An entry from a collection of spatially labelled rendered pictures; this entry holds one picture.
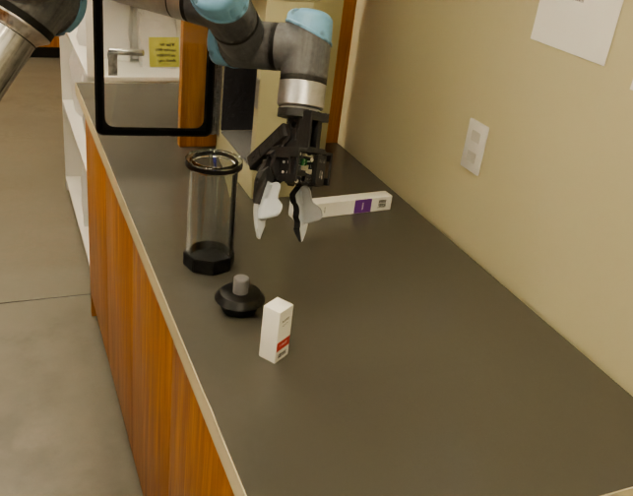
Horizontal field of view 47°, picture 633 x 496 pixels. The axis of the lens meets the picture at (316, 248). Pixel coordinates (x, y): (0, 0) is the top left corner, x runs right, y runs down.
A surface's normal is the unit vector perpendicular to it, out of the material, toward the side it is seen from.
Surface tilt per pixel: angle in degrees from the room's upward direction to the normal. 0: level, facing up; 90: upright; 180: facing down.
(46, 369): 0
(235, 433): 0
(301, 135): 75
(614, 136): 90
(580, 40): 90
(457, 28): 90
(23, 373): 0
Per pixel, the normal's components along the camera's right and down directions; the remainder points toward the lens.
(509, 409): 0.11, -0.88
